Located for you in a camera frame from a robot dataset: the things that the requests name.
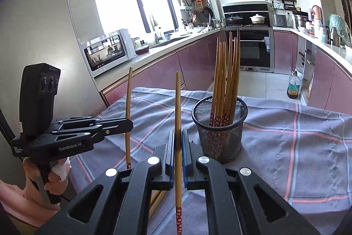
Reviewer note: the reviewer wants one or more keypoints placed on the pink jug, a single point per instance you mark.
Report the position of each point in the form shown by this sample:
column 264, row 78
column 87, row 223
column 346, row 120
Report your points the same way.
column 317, row 13

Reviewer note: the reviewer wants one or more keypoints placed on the black mesh holder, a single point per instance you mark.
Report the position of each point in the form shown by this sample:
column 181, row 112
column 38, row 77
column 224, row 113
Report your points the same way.
column 220, row 141

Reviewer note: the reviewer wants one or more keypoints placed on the steel stock pot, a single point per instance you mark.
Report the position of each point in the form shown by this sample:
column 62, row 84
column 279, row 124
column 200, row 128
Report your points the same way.
column 301, row 21

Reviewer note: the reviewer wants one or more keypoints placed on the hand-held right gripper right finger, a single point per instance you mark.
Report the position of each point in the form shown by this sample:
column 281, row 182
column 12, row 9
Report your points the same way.
column 185, row 160

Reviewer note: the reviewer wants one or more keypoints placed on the sink faucet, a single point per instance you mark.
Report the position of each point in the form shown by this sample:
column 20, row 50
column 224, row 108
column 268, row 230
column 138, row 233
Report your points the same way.
column 156, row 34

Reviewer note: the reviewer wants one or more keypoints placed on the black frying pan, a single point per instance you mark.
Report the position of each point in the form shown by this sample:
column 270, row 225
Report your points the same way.
column 207, row 12

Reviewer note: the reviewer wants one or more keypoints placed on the black built-in oven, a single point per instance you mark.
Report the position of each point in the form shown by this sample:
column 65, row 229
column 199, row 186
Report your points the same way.
column 255, row 50

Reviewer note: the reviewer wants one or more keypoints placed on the black pot with glass lid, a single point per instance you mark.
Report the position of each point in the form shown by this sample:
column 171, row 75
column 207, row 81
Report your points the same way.
column 234, row 19

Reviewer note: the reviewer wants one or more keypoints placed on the person's left hand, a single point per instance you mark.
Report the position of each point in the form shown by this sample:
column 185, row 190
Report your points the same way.
column 56, row 186

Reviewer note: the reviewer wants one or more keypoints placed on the fan in green cover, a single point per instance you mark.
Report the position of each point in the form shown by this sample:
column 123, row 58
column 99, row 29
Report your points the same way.
column 339, row 28

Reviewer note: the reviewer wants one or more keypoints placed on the steel thermos flask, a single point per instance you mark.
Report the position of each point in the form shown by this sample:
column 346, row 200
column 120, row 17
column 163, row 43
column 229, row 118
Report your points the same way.
column 335, row 36

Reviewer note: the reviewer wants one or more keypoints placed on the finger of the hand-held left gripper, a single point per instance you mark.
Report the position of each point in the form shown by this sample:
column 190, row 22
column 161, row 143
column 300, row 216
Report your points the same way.
column 82, row 120
column 118, row 127

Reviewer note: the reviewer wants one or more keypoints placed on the cooking oil bottle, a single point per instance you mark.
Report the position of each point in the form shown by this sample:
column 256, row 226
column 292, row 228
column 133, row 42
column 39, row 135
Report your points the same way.
column 293, row 87

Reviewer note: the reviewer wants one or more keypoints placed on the white bowl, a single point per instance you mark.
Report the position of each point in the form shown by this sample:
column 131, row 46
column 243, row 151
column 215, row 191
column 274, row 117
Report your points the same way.
column 198, row 29

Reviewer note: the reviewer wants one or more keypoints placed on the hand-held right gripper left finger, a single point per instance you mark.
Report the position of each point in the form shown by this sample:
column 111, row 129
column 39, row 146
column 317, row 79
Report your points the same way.
column 171, row 158

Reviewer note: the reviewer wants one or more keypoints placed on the black range hood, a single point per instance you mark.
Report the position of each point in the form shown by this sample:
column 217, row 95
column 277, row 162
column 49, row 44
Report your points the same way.
column 244, row 8

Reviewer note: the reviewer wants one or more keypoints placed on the white microwave oven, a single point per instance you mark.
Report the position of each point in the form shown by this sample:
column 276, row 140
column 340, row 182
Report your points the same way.
column 107, row 53

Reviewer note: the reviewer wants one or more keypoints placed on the dark red food container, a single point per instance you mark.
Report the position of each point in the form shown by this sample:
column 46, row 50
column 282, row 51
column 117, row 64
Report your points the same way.
column 142, row 51

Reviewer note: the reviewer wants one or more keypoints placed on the pink base cabinets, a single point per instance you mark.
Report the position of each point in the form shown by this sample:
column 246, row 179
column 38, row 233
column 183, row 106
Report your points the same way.
column 327, row 78
column 165, row 69

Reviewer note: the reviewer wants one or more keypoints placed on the white casserole pot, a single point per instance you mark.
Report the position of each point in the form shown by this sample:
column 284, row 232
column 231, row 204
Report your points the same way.
column 257, row 19

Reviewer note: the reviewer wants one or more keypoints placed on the bunch of wooden chopsticks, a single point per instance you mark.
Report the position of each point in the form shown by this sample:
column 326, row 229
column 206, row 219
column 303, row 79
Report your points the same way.
column 220, row 80

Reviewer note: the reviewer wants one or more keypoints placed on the white plastic bottle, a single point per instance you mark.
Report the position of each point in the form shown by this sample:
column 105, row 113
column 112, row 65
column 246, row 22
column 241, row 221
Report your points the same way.
column 323, row 35

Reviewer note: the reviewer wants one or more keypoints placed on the grey checked cloth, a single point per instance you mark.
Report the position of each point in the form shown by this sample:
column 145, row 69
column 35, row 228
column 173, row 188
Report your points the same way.
column 288, row 147

